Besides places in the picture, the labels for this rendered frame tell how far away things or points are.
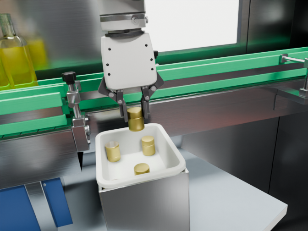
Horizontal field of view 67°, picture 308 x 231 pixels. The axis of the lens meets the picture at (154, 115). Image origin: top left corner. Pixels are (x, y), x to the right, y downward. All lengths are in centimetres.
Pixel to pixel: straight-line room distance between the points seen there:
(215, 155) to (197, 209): 43
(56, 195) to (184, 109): 43
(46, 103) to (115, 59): 22
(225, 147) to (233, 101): 39
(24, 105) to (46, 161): 14
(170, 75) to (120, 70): 27
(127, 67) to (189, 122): 35
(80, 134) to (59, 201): 22
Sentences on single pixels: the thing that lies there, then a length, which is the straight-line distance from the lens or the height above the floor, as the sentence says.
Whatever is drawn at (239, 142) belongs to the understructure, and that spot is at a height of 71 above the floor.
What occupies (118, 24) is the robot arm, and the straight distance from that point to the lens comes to 42.
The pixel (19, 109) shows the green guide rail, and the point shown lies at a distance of 59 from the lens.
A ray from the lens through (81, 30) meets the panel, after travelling 80.
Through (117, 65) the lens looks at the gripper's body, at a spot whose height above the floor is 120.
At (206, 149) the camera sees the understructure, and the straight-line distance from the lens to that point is 108.
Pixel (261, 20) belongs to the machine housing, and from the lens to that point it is 104.
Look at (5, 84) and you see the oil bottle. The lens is 70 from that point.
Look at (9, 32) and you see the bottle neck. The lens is 69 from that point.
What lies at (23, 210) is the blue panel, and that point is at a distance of 74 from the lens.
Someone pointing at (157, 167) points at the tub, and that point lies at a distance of 58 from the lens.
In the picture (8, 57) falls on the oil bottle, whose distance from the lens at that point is 69.
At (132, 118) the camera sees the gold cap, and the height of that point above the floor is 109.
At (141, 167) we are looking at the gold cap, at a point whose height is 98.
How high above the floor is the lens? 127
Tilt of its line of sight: 23 degrees down
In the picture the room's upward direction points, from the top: 5 degrees counter-clockwise
